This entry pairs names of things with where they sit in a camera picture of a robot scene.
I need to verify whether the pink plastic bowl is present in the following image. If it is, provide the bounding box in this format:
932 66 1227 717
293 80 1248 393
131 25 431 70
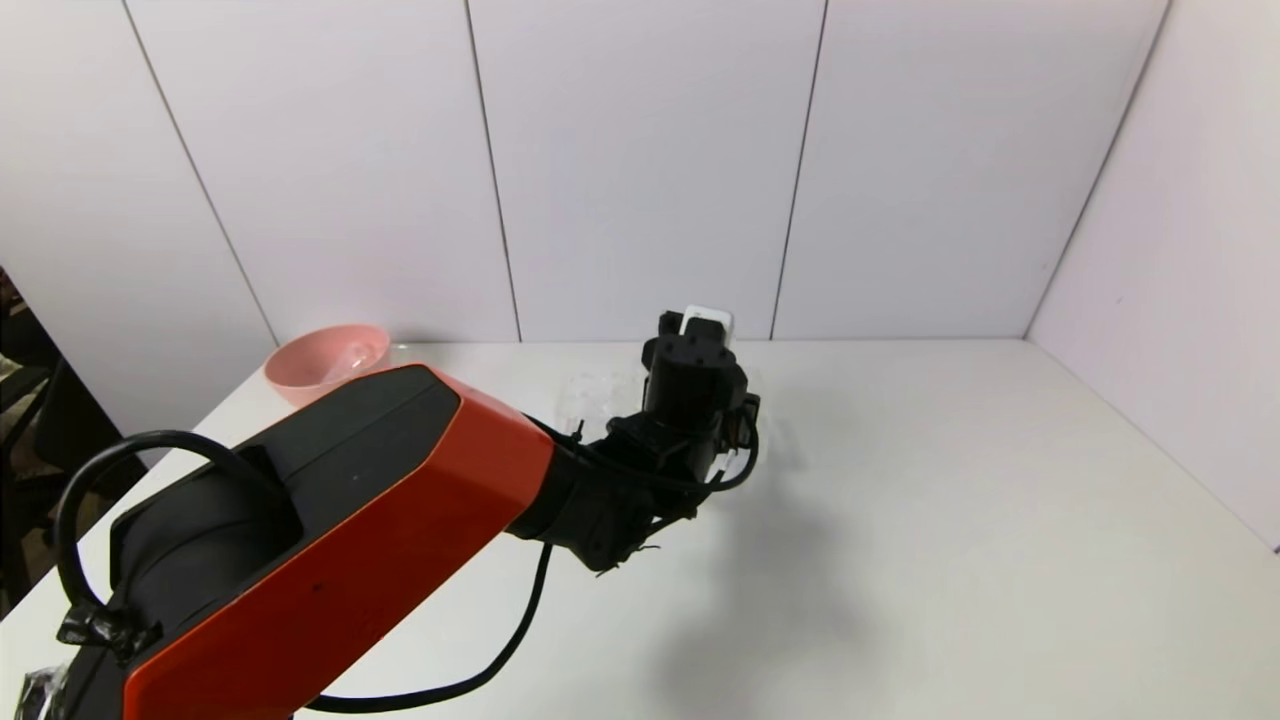
264 324 393 406

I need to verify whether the dark office chair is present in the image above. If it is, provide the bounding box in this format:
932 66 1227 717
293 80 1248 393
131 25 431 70
0 265 151 611

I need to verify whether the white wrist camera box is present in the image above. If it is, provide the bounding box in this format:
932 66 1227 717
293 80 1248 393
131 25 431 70
680 305 735 346

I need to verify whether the clear acrylic test tube rack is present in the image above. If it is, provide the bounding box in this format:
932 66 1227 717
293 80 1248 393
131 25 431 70
557 368 776 441

